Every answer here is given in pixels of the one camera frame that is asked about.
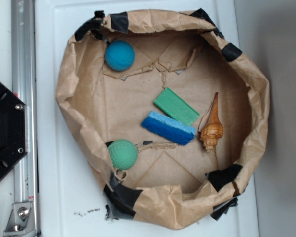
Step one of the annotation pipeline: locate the green foam ball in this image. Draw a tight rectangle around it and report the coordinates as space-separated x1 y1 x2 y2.
108 139 138 170

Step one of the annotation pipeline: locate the brown paper bag bin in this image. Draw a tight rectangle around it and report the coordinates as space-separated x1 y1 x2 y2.
56 9 270 230

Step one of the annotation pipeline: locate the green rectangular block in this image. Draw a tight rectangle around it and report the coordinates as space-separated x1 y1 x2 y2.
153 87 200 126

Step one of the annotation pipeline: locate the metal corner bracket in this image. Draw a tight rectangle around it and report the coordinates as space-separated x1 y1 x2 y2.
3 202 36 237

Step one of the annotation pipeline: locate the blue foam ball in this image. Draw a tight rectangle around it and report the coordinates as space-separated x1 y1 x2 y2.
105 40 135 72

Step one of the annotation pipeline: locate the aluminium extrusion rail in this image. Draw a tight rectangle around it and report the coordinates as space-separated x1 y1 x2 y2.
11 0 41 237

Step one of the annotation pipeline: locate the white plastic tray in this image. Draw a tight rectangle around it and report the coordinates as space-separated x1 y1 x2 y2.
34 0 259 237

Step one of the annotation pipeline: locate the blue sponge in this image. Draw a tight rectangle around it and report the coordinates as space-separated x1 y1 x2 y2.
141 111 196 145

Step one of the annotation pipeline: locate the brown spiral seashell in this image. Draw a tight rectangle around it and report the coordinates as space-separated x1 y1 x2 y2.
198 92 223 152

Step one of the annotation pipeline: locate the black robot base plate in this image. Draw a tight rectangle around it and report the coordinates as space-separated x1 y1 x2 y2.
0 82 27 182

